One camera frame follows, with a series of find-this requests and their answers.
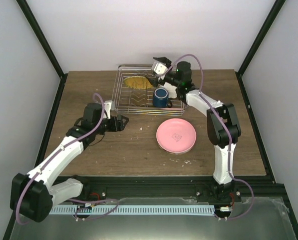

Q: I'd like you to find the dark blue mug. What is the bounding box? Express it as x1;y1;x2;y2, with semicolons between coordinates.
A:
152;87;172;108

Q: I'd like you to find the white scalloped bowl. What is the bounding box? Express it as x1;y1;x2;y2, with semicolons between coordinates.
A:
164;85;177;99

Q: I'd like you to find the round woven bamboo tray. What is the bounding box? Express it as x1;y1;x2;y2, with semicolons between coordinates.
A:
124;76;153;90

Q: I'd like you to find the pink plate with woven pattern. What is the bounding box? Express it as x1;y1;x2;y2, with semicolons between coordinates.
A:
156;118;197;154

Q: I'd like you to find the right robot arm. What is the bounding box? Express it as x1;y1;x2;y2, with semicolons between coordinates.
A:
149;57;241;202

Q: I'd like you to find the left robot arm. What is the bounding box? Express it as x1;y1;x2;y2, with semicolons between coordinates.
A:
10;100;129;223

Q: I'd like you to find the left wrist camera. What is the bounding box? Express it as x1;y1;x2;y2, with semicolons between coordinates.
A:
104;100;115;119

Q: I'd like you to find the metal wire dish rack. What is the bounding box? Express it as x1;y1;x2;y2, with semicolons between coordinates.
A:
112;64;186;116

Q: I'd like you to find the light blue slotted cable duct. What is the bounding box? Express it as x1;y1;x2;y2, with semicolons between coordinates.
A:
50;205;215;216

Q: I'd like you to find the right black frame post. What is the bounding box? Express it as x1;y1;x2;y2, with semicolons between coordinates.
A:
236;0;287;76

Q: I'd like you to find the black frame post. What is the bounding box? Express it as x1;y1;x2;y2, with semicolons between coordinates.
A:
236;0;287;76
15;0;65;79

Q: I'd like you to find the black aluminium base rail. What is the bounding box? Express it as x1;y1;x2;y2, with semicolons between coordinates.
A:
21;175;284;203

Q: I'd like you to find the left black frame post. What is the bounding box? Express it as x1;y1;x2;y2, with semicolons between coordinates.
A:
15;0;65;79

